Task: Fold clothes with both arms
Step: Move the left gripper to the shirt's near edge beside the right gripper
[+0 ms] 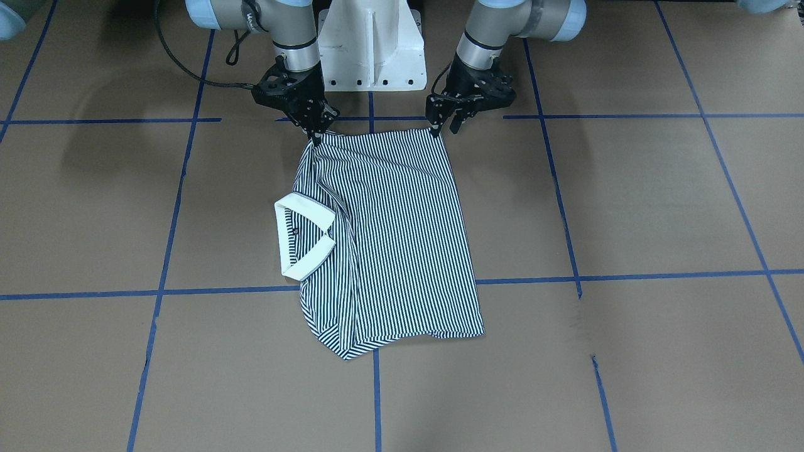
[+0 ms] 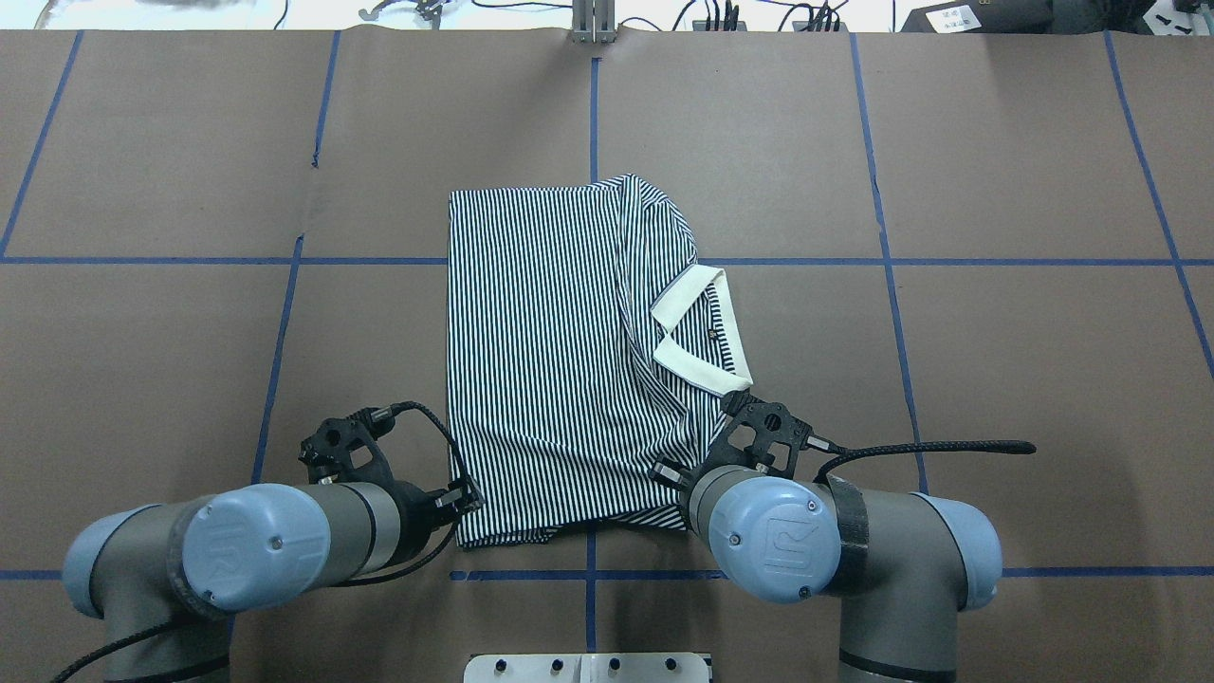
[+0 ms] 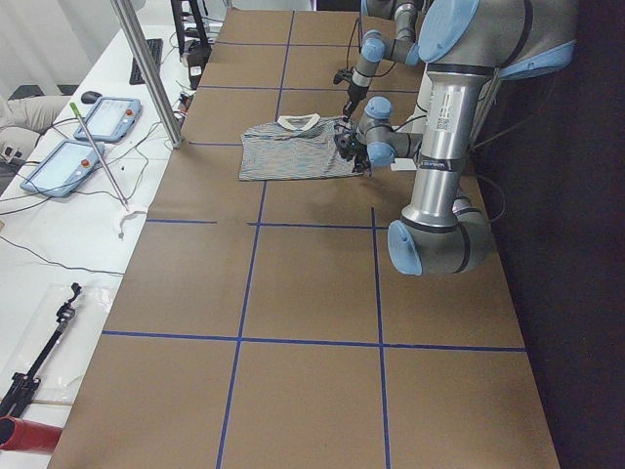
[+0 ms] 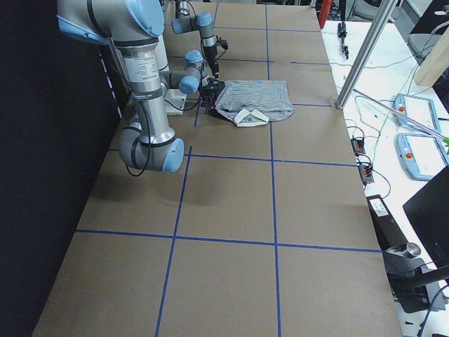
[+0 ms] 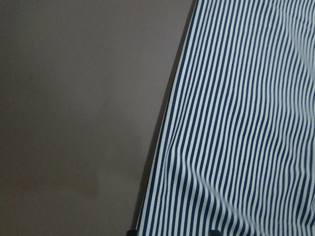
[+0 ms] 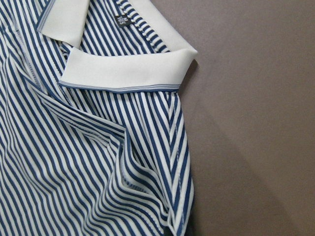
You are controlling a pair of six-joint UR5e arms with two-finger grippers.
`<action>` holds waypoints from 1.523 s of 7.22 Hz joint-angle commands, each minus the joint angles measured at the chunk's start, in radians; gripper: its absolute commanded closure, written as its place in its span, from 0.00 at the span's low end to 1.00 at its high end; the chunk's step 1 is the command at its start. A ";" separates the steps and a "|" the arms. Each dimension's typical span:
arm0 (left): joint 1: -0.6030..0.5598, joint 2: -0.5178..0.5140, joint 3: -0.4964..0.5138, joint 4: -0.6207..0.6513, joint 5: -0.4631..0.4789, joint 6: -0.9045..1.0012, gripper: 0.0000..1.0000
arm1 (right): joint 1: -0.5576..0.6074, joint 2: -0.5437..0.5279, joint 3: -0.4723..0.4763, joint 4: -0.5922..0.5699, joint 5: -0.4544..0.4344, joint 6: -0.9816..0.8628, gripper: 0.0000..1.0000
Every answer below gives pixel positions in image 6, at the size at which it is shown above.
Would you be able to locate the striped polo shirt white collar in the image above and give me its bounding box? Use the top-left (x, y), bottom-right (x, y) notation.
top-left (0, 0), bottom-right (197, 236)

